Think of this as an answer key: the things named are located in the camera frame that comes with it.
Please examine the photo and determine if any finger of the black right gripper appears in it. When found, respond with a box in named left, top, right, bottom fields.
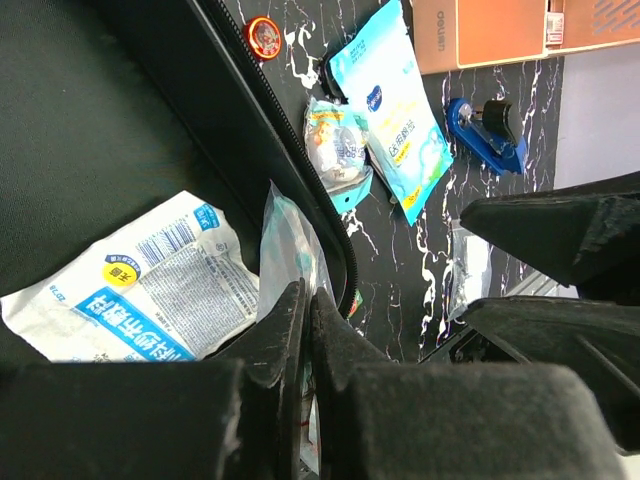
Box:
left=460, top=172, right=639, bottom=300
left=425, top=296, right=639, bottom=454

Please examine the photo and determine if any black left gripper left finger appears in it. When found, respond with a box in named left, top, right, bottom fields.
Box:
left=1, top=281, right=306, bottom=479

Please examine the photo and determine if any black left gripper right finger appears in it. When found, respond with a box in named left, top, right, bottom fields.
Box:
left=310, top=290, right=625, bottom=479

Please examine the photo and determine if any white gauze pad bag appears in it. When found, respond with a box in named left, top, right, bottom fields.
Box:
left=448, top=220, right=492, bottom=322

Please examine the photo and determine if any white blue gauze packet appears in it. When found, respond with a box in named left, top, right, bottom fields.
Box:
left=1, top=191, right=259, bottom=362

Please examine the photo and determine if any clear plastic packet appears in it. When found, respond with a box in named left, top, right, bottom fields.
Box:
left=256, top=184, right=331, bottom=479

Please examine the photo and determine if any teal round tape packet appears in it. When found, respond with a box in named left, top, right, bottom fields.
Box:
left=304, top=97, right=373, bottom=214

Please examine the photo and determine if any red black medicine case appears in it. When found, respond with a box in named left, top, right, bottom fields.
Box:
left=1, top=1, right=357, bottom=312

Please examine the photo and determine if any green wind oil box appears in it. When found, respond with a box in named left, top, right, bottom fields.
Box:
left=347, top=290, right=363, bottom=318

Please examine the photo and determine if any blue stapler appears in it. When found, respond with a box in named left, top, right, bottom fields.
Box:
left=446, top=98, right=527, bottom=175

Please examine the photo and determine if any orange mesh file organizer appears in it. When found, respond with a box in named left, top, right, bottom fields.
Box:
left=412, top=0, right=639, bottom=74

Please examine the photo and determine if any blue cotton swab bag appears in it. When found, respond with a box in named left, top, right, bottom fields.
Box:
left=329, top=1, right=453, bottom=225

